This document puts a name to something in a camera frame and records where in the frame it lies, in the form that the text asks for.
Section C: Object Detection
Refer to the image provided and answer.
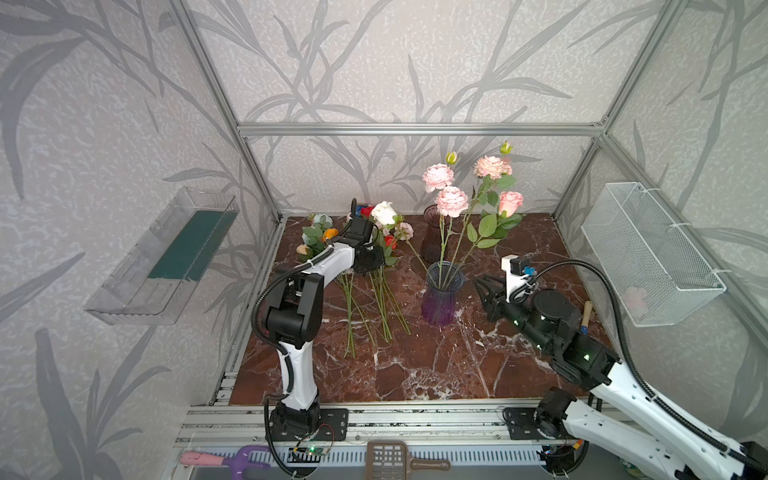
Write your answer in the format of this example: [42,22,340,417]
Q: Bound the pink rose bud stem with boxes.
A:
[459,189,524,266]

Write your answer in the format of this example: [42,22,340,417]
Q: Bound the purple glass vase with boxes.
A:
[421,261,465,327]

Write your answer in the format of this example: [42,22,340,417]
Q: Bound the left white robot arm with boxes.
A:
[251,242,385,439]

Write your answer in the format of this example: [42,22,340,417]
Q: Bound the white pink-edged rose stem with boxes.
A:
[450,142,516,268]

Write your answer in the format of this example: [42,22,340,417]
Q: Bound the dark red glass vase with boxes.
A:
[420,204,442,266]

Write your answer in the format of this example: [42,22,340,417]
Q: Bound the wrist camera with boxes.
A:
[343,216,375,248]
[501,255,536,303]

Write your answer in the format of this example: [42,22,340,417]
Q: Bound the flower bunch on table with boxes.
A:
[295,201,416,359]

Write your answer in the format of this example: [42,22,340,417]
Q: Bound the pale pink peony stem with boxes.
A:
[422,151,469,262]

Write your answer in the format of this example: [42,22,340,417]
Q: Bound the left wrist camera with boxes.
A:
[343,216,375,248]

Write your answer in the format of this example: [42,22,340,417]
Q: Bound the clear plastic tray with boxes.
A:
[84,187,240,326]

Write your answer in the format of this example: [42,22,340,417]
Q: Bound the blue scoop brush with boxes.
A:
[580,300,594,335]

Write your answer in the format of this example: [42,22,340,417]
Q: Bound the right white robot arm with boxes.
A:
[474,255,767,479]

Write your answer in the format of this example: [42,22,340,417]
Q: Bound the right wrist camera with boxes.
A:
[501,255,536,303]

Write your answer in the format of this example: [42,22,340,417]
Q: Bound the purple pink toy tool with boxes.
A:
[180,445,271,480]

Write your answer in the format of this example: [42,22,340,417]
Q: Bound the white wire basket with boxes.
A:
[582,182,727,328]

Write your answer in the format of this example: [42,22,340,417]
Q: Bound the orange rose stem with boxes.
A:
[322,228,339,244]

